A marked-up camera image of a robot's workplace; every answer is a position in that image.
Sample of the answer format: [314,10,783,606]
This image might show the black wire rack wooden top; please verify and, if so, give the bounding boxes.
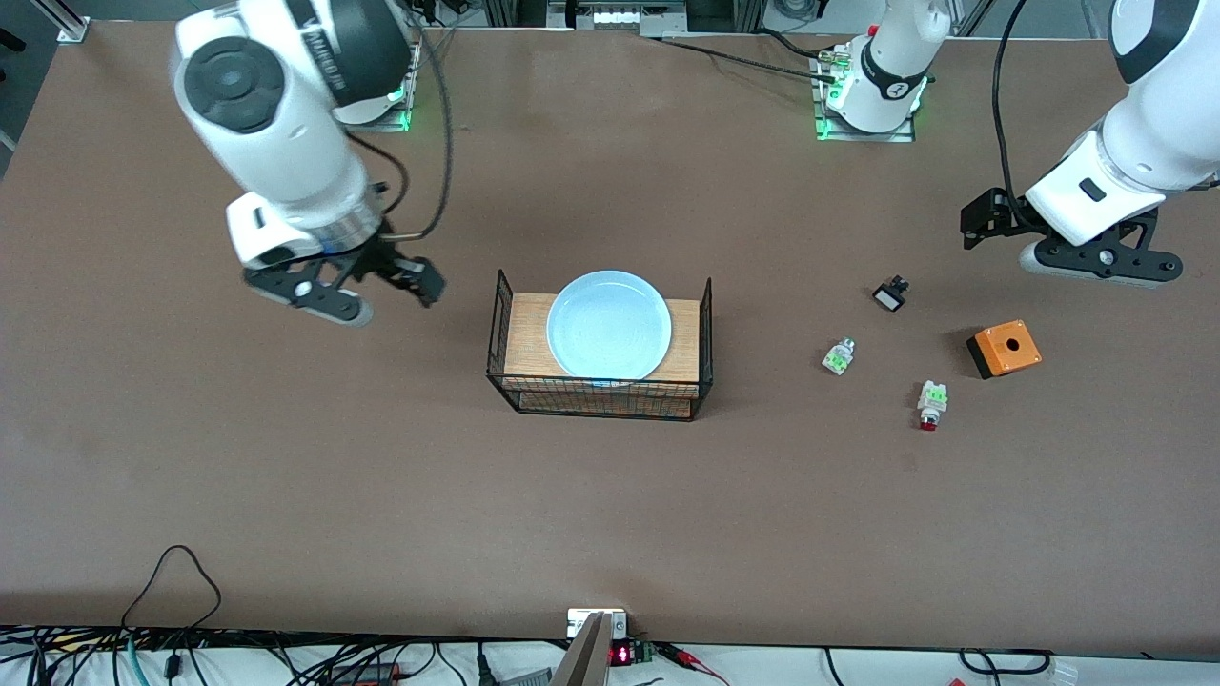
[486,270,714,422]

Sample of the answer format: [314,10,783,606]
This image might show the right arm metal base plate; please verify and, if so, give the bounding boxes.
[367,40,422,132]

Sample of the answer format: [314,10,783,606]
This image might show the silver metal bracket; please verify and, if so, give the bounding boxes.
[567,608,628,639]

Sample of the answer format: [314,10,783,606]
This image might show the black cable to arm base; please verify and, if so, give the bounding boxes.
[658,29,840,82]

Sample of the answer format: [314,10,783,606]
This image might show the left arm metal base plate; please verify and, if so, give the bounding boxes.
[810,48,918,144]

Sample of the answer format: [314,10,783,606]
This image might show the aluminium frame extrusion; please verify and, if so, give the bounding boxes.
[29,0,92,44]

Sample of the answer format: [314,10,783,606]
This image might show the red clip leads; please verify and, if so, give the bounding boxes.
[658,643,727,686]

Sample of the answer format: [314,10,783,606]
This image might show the grey slanted pole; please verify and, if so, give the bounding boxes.
[551,612,611,686]

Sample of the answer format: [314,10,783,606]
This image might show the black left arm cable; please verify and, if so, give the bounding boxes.
[991,0,1030,206]

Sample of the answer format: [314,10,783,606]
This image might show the light blue round plate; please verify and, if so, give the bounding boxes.
[546,271,673,381]

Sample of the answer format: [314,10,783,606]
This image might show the orange button enclosure box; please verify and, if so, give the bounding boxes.
[966,320,1043,380]

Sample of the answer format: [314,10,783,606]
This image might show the black power adapter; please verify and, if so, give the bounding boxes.
[329,662,401,686]

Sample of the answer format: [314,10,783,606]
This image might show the black looped table cable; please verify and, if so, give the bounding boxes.
[121,545,222,630]

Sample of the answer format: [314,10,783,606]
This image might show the black coiled thin cable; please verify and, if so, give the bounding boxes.
[961,648,1054,676]

